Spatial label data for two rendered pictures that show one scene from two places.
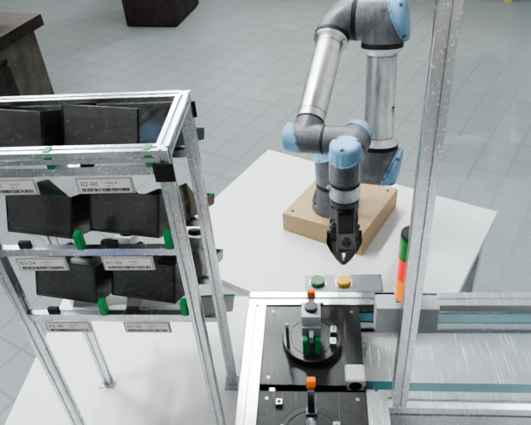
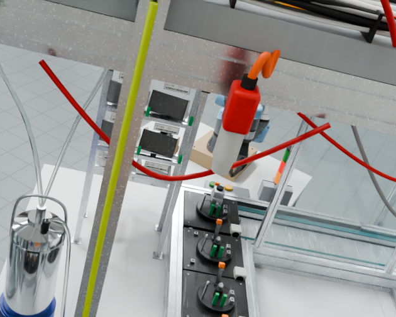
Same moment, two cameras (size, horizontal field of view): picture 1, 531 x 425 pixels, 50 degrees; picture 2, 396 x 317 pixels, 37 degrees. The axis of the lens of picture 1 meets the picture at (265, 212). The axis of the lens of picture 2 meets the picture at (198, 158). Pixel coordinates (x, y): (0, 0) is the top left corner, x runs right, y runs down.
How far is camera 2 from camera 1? 1.23 m
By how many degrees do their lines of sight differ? 15
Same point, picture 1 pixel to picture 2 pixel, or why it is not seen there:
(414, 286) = (286, 174)
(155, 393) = not seen: hidden behind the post
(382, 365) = (246, 233)
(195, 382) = (137, 224)
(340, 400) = (227, 239)
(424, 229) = (300, 145)
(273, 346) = (190, 209)
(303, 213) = (200, 149)
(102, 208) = (157, 100)
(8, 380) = not seen: outside the picture
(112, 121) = not seen: hidden behind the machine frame
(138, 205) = (176, 102)
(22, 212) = (115, 92)
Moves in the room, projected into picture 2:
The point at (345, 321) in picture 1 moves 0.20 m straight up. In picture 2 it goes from (229, 205) to (242, 168)
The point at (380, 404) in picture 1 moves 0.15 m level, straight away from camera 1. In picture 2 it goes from (247, 245) to (251, 223)
